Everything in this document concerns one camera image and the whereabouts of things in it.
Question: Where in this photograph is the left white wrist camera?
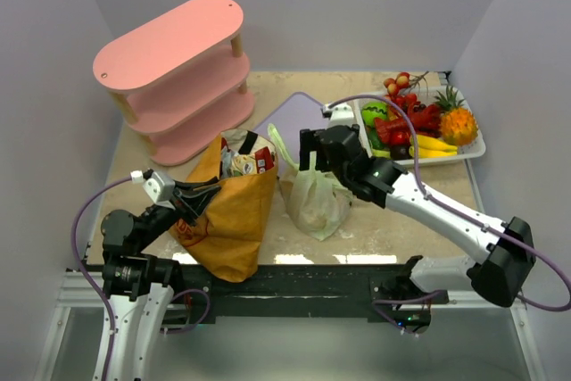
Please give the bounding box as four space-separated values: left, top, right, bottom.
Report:
129 170 176 210

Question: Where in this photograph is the red Chuba chips bag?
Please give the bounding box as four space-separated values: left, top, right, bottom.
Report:
253 146 276 174

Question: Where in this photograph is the toy pineapple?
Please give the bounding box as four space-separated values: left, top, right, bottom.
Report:
435 86 478 146

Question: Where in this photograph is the upper yellow toy banana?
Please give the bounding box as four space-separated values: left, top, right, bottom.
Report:
417 135 458 153

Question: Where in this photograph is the white plastic basket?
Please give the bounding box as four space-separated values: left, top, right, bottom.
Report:
349 85 486 165

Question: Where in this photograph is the lower yellow toy banana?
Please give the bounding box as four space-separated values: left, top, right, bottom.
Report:
409 145 458 159

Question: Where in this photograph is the green toy watermelon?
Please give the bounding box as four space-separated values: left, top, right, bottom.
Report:
360 102 388 128

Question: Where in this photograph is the lavender tray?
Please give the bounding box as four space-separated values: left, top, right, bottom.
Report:
252 92 327 160

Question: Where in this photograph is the red toy apple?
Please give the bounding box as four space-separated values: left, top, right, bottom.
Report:
389 130 410 146

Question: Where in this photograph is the light green plastic bag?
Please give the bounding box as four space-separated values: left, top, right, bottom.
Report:
267 124 353 241

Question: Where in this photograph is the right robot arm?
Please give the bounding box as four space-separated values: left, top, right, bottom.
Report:
300 125 535 308

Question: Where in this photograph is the yellow toy banana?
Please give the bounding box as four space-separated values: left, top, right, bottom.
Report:
409 145 458 159
417 135 458 153

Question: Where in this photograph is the pink two-tier shelf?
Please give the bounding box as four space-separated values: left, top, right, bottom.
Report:
93 0 255 166

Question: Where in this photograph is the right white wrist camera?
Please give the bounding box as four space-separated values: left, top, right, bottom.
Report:
321 103 355 128

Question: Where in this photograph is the red toy lobster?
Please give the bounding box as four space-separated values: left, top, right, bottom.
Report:
375 104 441 144

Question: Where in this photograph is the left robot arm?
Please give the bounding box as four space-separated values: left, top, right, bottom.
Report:
93 171 221 380

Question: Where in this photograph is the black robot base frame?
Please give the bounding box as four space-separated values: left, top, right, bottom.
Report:
182 257 449 333

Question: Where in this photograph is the red yellow berry sprig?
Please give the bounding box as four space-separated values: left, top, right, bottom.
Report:
384 71 428 108

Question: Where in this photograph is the dark purple toy plum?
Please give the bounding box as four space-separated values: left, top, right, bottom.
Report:
390 145 411 161

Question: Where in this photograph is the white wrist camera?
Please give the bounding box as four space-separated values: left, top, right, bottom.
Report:
129 170 176 210
321 103 355 128

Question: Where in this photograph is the brown Trader Joe's bag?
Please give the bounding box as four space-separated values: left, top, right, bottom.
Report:
170 128 278 283

